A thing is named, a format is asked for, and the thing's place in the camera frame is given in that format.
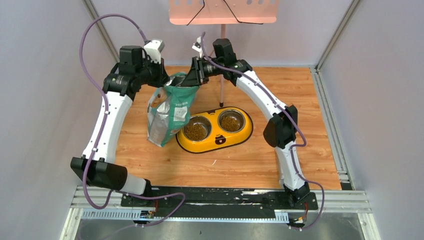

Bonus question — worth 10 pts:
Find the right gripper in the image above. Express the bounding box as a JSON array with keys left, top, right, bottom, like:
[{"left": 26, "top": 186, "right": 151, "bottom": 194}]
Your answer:
[{"left": 182, "top": 56, "right": 225, "bottom": 87}]

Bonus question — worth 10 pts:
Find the green pet food bag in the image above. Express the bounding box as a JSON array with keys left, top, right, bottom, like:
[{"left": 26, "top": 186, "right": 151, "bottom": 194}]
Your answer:
[{"left": 147, "top": 72, "right": 199, "bottom": 147}]

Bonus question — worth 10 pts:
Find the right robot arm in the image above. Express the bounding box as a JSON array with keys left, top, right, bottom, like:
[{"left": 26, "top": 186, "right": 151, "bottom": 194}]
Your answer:
[{"left": 172, "top": 38, "right": 310, "bottom": 209}]

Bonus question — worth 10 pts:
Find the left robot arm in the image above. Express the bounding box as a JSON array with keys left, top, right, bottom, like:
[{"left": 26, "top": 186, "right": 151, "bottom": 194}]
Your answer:
[{"left": 70, "top": 41, "right": 168, "bottom": 207}]

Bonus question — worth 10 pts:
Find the yellow double pet bowl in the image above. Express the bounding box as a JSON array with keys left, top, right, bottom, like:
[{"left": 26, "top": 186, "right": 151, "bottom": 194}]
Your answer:
[{"left": 176, "top": 106, "right": 254, "bottom": 154}]

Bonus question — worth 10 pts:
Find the brown kibble in bowls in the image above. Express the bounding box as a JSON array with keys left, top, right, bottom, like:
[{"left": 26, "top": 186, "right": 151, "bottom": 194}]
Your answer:
[{"left": 183, "top": 116, "right": 243, "bottom": 142}]

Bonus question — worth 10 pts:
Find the pink music stand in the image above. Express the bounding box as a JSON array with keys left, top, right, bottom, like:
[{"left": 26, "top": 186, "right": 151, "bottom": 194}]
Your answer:
[{"left": 168, "top": 0, "right": 281, "bottom": 108}]

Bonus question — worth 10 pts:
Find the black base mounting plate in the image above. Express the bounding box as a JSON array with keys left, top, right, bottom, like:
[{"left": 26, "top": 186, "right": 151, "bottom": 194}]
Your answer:
[{"left": 120, "top": 186, "right": 319, "bottom": 220}]

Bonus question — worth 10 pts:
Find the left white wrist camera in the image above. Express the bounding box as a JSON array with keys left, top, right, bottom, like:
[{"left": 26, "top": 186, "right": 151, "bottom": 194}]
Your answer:
[{"left": 143, "top": 39, "right": 165, "bottom": 64}]

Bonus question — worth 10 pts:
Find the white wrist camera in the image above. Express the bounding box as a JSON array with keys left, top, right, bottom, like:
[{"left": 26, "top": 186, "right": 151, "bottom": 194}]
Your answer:
[
  {"left": 192, "top": 36, "right": 204, "bottom": 58},
  {"left": 143, "top": 39, "right": 165, "bottom": 64}
]

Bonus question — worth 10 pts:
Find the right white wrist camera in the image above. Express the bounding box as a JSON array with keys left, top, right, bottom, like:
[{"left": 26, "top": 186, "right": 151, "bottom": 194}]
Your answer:
[{"left": 192, "top": 36, "right": 204, "bottom": 58}]

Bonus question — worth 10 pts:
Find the slotted cable duct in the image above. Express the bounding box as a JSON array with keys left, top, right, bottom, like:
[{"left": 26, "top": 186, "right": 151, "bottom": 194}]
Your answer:
[{"left": 80, "top": 208, "right": 290, "bottom": 224}]

